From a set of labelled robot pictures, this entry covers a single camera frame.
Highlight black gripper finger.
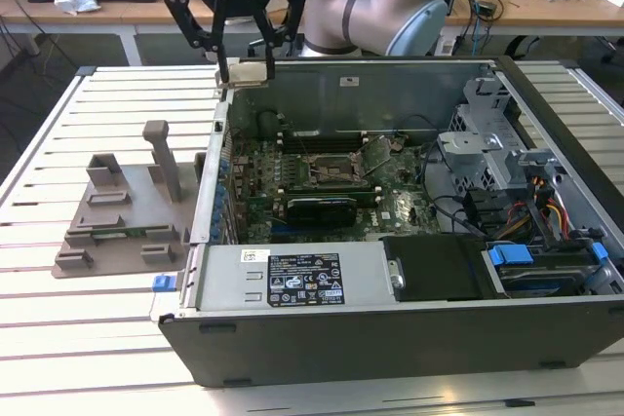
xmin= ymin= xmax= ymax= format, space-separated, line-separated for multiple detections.
xmin=252 ymin=0 xmax=309 ymax=82
xmin=163 ymin=0 xmax=231 ymax=85

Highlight metal socket cover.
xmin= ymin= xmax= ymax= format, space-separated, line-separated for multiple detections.
xmin=353 ymin=135 xmax=394 ymax=178

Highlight CPU socket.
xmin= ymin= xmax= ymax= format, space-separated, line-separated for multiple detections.
xmin=304 ymin=152 xmax=365 ymax=181

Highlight black chair base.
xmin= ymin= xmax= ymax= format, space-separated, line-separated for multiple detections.
xmin=246 ymin=34 xmax=293 ymax=57

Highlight black RAM slot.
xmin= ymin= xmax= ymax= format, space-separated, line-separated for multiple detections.
xmin=287 ymin=176 xmax=381 ymax=184
xmin=287 ymin=184 xmax=381 ymax=192
xmin=287 ymin=180 xmax=381 ymax=188
xmin=287 ymin=188 xmax=381 ymax=196
xmin=280 ymin=132 xmax=367 ymax=139
xmin=280 ymin=146 xmax=367 ymax=154
xmin=280 ymin=141 xmax=367 ymax=149
xmin=280 ymin=136 xmax=367 ymax=144

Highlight crumpled white paper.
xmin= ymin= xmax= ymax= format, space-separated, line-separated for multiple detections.
xmin=52 ymin=0 xmax=102 ymax=17

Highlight black graphics card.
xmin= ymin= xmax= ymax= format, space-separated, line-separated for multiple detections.
xmin=285 ymin=195 xmax=360 ymax=228

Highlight grey parts rack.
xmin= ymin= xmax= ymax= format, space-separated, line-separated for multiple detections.
xmin=52 ymin=119 xmax=209 ymax=281

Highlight green motherboard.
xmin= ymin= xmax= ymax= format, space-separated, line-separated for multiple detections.
xmin=228 ymin=135 xmax=449 ymax=245

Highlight green RAM stick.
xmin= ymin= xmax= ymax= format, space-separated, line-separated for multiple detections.
xmin=92 ymin=225 xmax=147 ymax=238

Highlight silver power supply unit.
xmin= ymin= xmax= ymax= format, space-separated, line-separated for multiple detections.
xmin=179 ymin=240 xmax=391 ymax=313

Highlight metal drive bay cage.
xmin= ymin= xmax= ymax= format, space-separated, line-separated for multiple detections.
xmin=436 ymin=77 xmax=562 ymax=193

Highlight black plastic shroud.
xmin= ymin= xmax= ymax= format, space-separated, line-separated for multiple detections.
xmin=378 ymin=234 xmax=488 ymax=303

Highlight black PC case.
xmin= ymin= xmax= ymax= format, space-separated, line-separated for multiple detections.
xmin=149 ymin=55 xmax=624 ymax=388

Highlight blue disk carrier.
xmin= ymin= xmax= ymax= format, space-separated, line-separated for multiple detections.
xmin=487 ymin=240 xmax=608 ymax=298

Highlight black hard disk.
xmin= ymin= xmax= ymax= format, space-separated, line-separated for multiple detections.
xmin=499 ymin=264 xmax=586 ymax=296

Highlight yellow red power wires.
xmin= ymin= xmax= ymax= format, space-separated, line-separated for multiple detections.
xmin=506 ymin=176 xmax=574 ymax=242

